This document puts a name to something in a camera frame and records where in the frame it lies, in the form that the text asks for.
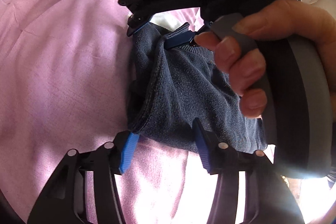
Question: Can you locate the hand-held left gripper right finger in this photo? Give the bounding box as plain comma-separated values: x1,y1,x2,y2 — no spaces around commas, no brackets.
193,119,305,224

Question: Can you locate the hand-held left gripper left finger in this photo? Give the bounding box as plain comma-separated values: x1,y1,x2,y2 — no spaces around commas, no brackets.
28,132,140,224

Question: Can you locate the dark navy knit garment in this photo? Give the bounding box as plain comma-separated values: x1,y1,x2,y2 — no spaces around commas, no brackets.
126,22,268,155

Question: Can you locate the person's right hand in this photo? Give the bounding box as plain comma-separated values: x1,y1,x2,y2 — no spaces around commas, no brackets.
197,0,336,119

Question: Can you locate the pink printed bed sheet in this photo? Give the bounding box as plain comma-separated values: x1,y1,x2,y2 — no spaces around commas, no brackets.
0,0,276,224

